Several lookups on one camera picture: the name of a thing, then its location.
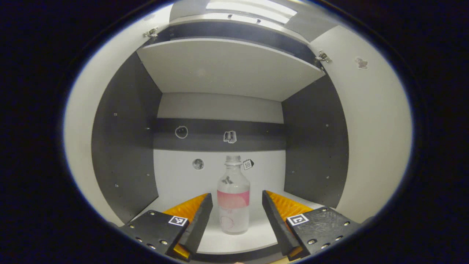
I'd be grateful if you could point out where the grey cabinet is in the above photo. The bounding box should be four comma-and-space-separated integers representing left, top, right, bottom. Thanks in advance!
92, 13, 349, 263

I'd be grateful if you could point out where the large ceiling light panel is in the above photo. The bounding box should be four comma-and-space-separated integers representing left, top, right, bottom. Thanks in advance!
205, 0, 298, 24

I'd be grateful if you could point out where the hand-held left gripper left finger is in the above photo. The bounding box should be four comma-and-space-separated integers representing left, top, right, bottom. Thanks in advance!
119, 192, 214, 263

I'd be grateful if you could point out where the clear bottle pink label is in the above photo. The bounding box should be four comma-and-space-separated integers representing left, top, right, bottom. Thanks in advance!
217, 155, 251, 235

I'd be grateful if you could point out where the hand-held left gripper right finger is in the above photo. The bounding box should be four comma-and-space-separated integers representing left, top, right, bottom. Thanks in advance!
262, 190, 361, 261

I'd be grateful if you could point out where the grey cabinet door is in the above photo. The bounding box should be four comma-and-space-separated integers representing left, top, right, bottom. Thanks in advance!
310, 26, 413, 224
64, 5, 173, 226

